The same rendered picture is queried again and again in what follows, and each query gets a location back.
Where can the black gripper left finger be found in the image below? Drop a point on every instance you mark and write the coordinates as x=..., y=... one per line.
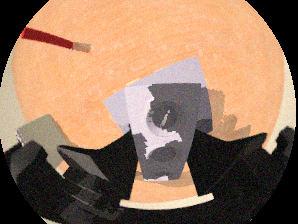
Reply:
x=116, y=163

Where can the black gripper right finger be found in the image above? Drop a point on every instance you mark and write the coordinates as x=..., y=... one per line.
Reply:
x=210, y=158

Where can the red peg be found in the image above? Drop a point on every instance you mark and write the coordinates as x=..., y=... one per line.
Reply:
x=43, y=37

